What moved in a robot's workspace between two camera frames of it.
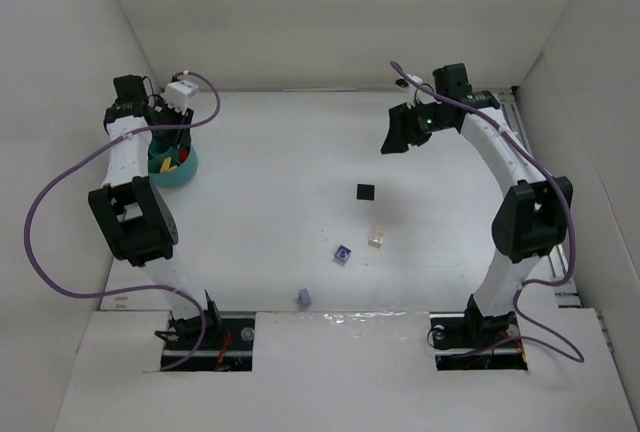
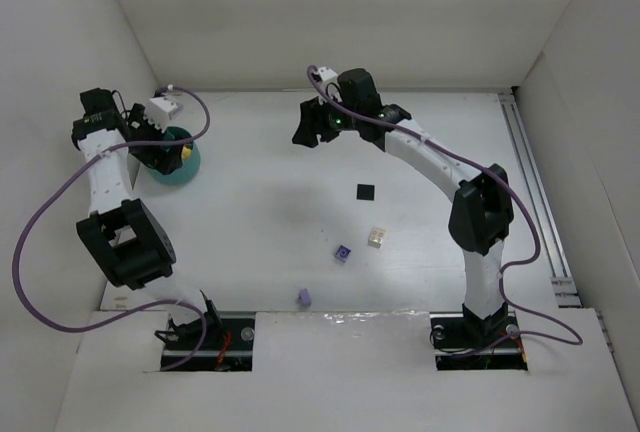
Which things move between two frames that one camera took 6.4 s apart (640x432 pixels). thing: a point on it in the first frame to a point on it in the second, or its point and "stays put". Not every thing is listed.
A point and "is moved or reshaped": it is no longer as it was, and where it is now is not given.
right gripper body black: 405,123 to 320,122
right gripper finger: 419,134 to 330,130
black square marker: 365,192 stays put
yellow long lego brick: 166,164 is moved or reshaped
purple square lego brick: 342,255 stays put
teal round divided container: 165,167 stays put
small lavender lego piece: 304,298 stays put
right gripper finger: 401,129 to 310,123
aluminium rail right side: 562,278 stays put
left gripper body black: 173,120 to 157,150
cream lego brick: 376,238 stays put
